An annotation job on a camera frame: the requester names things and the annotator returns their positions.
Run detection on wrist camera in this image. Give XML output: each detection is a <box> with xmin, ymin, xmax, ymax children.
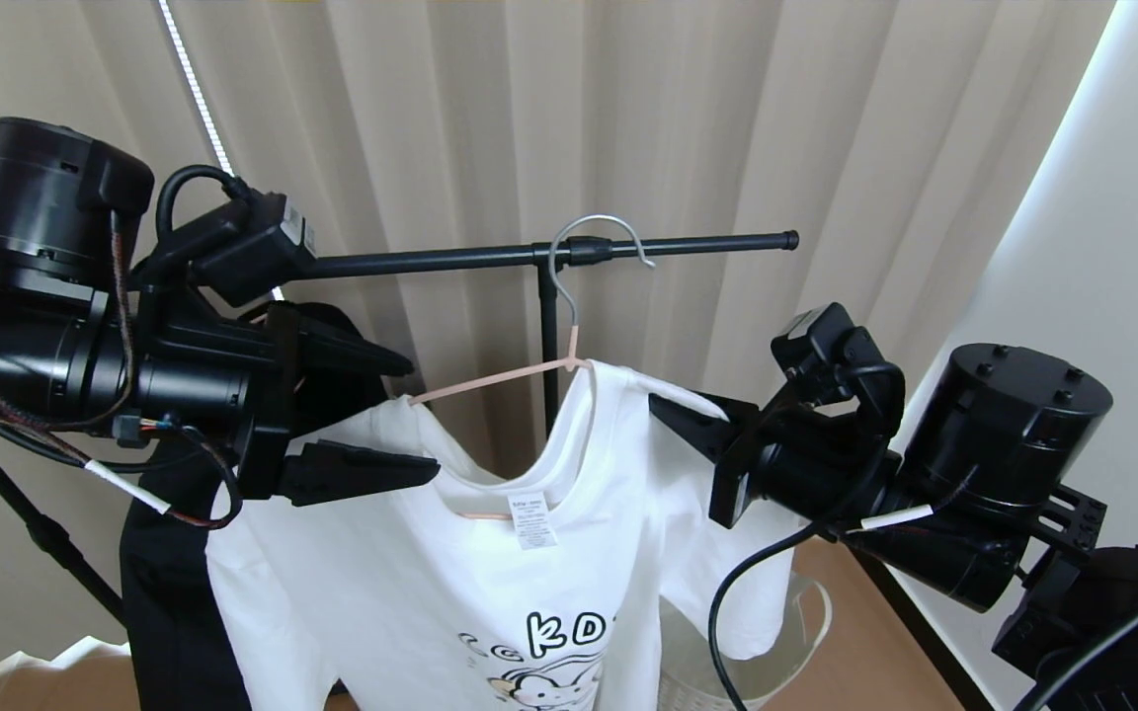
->
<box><xmin>770</xmin><ymin>301</ymin><xmax>908</xmax><ymax>435</ymax></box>
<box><xmin>132</xmin><ymin>163</ymin><xmax>320</xmax><ymax>309</ymax></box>

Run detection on black clothes rack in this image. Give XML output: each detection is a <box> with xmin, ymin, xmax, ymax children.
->
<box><xmin>0</xmin><ymin>229</ymin><xmax>800</xmax><ymax>628</ymax></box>

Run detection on black shorts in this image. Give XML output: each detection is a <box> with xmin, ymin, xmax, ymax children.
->
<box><xmin>118</xmin><ymin>299</ymin><xmax>422</xmax><ymax>711</ymax></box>

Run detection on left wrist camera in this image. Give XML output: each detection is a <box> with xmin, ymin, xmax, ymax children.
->
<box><xmin>132</xmin><ymin>163</ymin><xmax>320</xmax><ymax>309</ymax></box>

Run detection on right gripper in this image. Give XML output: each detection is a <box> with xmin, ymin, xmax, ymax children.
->
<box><xmin>648</xmin><ymin>393</ymin><xmax>903</xmax><ymax>531</ymax></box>

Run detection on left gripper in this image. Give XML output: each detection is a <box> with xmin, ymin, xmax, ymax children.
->
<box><xmin>129</xmin><ymin>301</ymin><xmax>443</xmax><ymax>509</ymax></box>

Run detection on pink clothes hanger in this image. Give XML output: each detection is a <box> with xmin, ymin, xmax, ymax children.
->
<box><xmin>408</xmin><ymin>213</ymin><xmax>657</xmax><ymax>522</ymax></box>

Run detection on beige curtain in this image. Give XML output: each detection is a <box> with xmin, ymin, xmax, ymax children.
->
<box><xmin>0</xmin><ymin>0</ymin><xmax>1118</xmax><ymax>682</ymax></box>

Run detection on black cable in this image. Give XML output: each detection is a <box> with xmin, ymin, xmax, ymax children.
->
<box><xmin>154</xmin><ymin>163</ymin><xmax>259</xmax><ymax>243</ymax></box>
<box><xmin>707</xmin><ymin>360</ymin><xmax>911</xmax><ymax>711</ymax></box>

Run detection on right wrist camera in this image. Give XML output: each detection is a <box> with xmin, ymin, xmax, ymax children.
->
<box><xmin>770</xmin><ymin>301</ymin><xmax>908</xmax><ymax>435</ymax></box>

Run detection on white laundry basket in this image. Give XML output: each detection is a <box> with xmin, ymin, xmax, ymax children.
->
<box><xmin>656</xmin><ymin>576</ymin><xmax>834</xmax><ymax>711</ymax></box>

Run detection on white printed t-shirt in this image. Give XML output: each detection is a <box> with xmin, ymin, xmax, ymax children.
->
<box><xmin>203</xmin><ymin>359</ymin><xmax>799</xmax><ymax>711</ymax></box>

